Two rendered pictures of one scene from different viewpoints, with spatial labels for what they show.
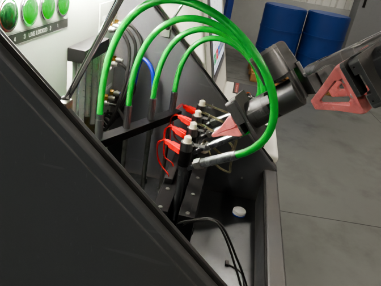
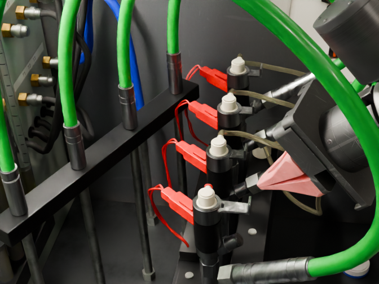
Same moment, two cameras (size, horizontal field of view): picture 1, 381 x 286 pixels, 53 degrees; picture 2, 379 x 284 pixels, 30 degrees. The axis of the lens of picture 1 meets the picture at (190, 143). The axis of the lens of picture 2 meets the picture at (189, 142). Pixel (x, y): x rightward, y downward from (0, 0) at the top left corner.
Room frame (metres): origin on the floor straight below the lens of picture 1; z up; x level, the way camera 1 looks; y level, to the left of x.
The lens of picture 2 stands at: (0.25, -0.05, 1.60)
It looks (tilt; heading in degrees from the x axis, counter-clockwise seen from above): 38 degrees down; 8
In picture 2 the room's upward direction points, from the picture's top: 3 degrees counter-clockwise
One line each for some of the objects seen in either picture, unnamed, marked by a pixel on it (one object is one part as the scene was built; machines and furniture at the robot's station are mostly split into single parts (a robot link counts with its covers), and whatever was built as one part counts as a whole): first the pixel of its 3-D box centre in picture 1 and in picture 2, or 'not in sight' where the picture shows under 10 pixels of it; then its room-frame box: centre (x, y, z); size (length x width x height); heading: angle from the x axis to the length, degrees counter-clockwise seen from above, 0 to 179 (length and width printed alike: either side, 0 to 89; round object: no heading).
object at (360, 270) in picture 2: (238, 211); (355, 264); (0.95, -0.18, 0.84); 0.04 x 0.04 x 0.01
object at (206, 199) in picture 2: (187, 142); (207, 201); (0.75, 0.01, 1.14); 0.02 x 0.02 x 0.03
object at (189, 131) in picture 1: (190, 166); (230, 222); (0.83, -0.01, 1.03); 0.05 x 0.03 x 0.21; 85
